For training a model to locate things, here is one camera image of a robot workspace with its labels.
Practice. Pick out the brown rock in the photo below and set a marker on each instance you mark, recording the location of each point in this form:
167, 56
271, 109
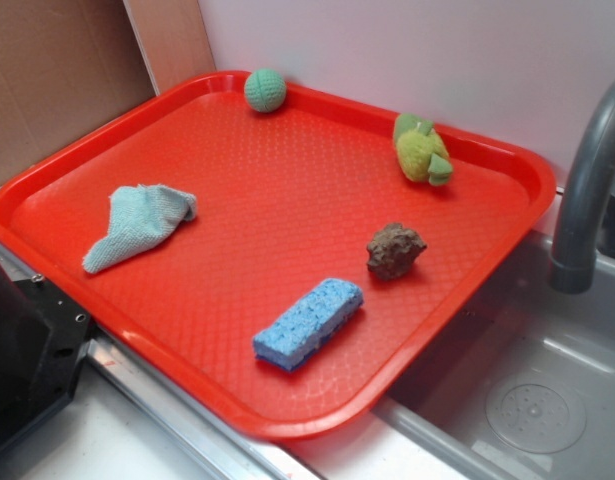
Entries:
393, 250

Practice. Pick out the red plastic tray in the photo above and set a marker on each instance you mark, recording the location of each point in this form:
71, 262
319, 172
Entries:
285, 200

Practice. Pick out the blue sponge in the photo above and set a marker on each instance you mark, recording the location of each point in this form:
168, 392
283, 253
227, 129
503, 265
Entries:
308, 324

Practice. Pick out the yellow green plush toy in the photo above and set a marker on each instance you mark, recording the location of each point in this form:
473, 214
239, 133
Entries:
420, 150

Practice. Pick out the green textured ball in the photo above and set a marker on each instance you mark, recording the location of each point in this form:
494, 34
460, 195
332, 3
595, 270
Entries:
265, 90

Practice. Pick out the light blue folded cloth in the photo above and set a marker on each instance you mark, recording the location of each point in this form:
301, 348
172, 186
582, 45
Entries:
141, 218

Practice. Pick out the grey plastic sink basin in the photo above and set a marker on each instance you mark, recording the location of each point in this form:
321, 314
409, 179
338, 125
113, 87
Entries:
520, 384

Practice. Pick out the grey sink faucet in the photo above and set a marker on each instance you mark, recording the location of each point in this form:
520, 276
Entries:
586, 219

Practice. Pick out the brown cardboard panel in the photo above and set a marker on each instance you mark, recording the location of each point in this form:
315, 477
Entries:
66, 68

